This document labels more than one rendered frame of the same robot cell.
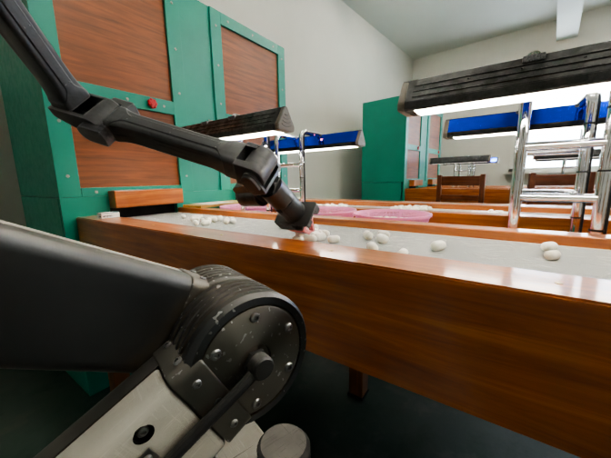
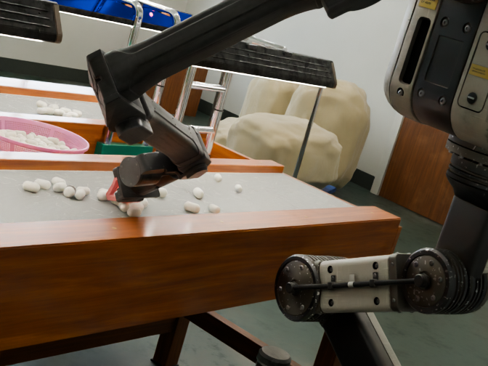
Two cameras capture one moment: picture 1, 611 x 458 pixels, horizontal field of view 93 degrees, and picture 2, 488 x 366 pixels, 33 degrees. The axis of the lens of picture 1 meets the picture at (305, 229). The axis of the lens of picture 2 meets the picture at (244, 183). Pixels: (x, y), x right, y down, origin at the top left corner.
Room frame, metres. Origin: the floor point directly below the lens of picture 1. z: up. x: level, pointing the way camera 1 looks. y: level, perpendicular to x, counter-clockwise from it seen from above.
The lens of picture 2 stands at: (0.44, 1.62, 1.24)
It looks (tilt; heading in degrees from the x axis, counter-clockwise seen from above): 13 degrees down; 272
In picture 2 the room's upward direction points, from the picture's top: 16 degrees clockwise
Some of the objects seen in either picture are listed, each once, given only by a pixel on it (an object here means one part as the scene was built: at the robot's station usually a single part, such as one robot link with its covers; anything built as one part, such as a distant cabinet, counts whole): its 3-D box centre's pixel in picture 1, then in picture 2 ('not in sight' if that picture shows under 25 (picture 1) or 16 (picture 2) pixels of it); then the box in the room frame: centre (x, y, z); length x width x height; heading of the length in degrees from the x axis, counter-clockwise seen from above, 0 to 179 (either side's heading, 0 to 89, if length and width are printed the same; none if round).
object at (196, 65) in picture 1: (176, 107); not in sight; (1.78, 0.74, 1.32); 1.36 x 0.55 x 0.95; 145
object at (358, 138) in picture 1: (306, 143); not in sight; (1.56, -0.01, 1.08); 0.62 x 0.08 x 0.07; 55
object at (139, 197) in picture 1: (148, 196); not in sight; (1.30, 0.70, 0.83); 0.30 x 0.06 x 0.07; 145
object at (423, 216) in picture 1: (390, 225); (30, 151); (1.01, -0.31, 0.72); 0.27 x 0.27 x 0.10
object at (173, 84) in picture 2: not in sight; (173, 75); (1.55, -5.87, 0.32); 0.42 x 0.42 x 0.63; 50
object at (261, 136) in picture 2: not in sight; (285, 149); (0.40, -3.19, 0.41); 0.74 x 0.56 x 0.39; 51
